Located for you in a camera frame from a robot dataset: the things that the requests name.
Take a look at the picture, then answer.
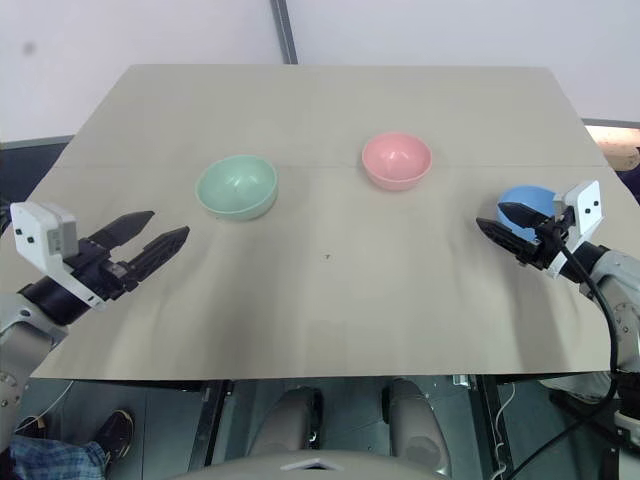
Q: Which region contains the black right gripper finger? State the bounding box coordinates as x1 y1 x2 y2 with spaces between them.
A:
475 217 539 262
497 201 544 231

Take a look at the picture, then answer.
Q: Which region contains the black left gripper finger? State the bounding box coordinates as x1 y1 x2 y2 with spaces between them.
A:
89 210 156 249
128 225 191 282

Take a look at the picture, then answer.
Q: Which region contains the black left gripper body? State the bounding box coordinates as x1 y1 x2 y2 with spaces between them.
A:
63 238 140 302

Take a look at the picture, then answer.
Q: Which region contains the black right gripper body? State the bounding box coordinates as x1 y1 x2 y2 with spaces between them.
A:
516 206 577 270

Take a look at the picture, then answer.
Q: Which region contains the blue plastic bowl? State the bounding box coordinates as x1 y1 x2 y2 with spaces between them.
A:
496 185 564 242

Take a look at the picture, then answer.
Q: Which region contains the green plastic bowl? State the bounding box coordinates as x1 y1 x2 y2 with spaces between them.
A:
194 154 279 222

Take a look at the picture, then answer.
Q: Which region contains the pink plastic bowl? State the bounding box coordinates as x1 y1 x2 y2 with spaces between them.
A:
361 132 433 192

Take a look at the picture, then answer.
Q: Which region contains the grey bystander trouser leg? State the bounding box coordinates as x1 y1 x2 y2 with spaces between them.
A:
539 370 620 406

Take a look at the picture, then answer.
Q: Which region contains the dark sneaker shoe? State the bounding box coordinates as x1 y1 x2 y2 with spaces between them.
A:
93 409 135 464

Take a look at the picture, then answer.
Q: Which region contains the beige table cover sheet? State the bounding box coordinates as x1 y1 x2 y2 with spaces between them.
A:
29 63 619 382

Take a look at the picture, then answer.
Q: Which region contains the blue plaid trouser leg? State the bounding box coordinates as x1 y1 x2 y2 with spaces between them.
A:
8 433 109 480

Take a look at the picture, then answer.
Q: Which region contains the grey rounded robot leg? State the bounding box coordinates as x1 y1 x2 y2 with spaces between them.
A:
253 384 322 464
383 377 452 477

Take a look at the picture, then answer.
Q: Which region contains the grey vertical pole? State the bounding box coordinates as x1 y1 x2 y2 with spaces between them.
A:
269 0 300 66

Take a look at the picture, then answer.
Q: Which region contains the grey robot torso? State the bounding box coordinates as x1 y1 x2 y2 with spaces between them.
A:
188 448 437 480

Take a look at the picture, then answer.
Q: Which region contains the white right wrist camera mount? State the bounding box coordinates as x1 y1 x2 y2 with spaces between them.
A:
547 179 606 279

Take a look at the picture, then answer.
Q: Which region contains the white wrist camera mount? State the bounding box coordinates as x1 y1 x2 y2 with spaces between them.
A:
547 179 606 279
9 201 109 312

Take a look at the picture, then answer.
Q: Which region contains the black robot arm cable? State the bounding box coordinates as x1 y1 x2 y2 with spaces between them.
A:
504 222 621 480

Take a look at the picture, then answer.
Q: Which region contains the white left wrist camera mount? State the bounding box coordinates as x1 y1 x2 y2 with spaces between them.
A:
9 201 109 312

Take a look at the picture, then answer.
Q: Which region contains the black table frame leg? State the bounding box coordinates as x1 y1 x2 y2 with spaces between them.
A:
191 379 235 472
473 374 522 480

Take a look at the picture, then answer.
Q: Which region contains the white floor cable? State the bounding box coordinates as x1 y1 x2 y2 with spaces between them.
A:
493 383 517 480

